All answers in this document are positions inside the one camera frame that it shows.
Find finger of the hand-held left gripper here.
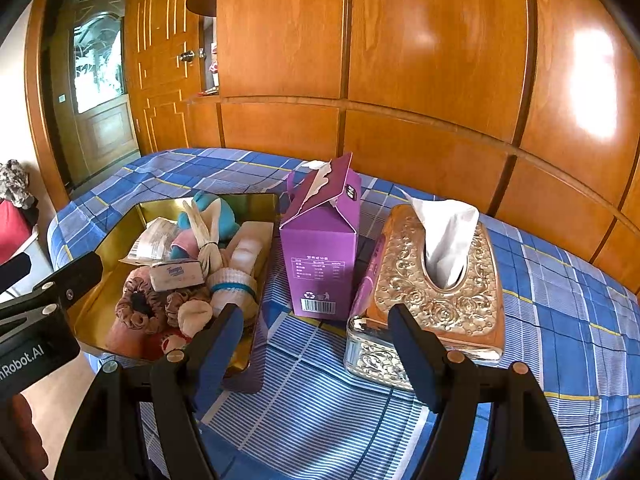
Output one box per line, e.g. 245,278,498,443
0,251,103,332
0,255,32,295

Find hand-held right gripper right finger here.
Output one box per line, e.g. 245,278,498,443
387,303,576,480

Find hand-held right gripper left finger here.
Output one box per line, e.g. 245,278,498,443
54,302,245,480

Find gold metal tray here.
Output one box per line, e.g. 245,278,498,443
67,192,281,376

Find small white sock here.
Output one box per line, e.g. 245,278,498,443
176,304,215,341

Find brown scrunchie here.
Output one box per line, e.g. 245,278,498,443
116,266,171,335

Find pink white scrunchie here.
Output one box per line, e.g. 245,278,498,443
165,289,211,313

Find white sock with blue stripe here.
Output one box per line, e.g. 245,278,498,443
207,267,258,331

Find printed paper sheet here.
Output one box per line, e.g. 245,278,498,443
120,217,177,267

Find red plush sock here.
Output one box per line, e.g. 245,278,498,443
105,320,196,361

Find pocket tissue packet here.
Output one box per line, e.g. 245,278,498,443
150,260,206,292

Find teal and pink socks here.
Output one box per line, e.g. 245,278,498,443
170,191,242,261

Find person's left hand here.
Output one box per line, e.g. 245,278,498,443
0,394,48,480

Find white furniture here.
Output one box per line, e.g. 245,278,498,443
0,230,53,301

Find red item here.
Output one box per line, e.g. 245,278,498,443
0,199,33,263

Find ornate metallic tissue box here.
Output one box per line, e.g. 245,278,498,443
344,204,507,392

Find grey patterned cloth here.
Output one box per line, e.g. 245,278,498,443
0,159,38,211

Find white tissue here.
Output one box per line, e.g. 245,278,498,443
400,189,481,291

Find purple carton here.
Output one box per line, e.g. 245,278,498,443
279,154,362,320

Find wooden door with glass pane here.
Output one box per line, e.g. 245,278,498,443
50,0,141,186

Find wooden door with gold lines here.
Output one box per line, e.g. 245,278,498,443
125,0,221,156

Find wooden wardrobe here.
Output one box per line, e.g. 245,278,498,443
185,0,640,296

